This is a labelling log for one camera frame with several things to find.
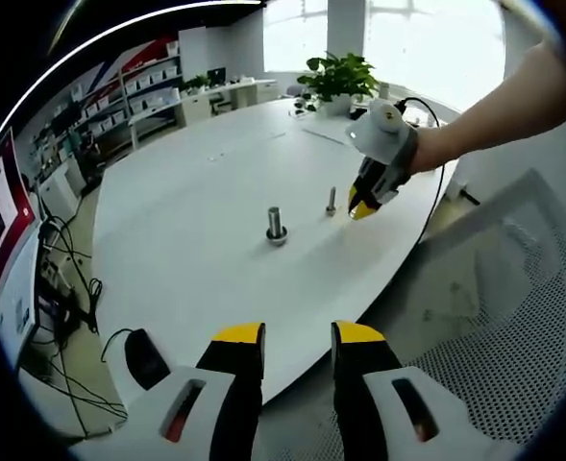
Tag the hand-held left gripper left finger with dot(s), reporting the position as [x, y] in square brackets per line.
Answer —
[229, 394]

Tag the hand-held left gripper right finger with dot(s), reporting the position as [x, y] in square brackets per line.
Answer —
[364, 394]

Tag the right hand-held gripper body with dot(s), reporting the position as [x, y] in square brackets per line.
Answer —
[381, 137]

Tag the small threaded stud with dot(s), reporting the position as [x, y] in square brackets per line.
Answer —
[331, 199]

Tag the large threaded stud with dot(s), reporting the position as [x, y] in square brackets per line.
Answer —
[276, 223]

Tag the large green potted plant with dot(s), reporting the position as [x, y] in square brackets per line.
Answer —
[340, 77]

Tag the small plant in bowl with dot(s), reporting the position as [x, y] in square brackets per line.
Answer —
[306, 104]

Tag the black computer mouse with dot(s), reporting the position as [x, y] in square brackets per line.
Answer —
[145, 357]

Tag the small black desk monitor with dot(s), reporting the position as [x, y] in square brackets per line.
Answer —
[216, 77]

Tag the long white office desk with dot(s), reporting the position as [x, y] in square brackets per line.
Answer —
[201, 103]

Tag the grey mesh office chair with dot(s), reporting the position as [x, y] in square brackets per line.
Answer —
[527, 312]

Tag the small green desk plant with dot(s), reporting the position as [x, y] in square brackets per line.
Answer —
[197, 84]

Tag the shelf with boxes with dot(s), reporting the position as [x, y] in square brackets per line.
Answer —
[138, 84]

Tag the white storage shelf unit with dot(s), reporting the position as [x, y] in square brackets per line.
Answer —
[124, 91]

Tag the white low cabinet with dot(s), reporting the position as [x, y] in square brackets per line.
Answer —
[61, 189]

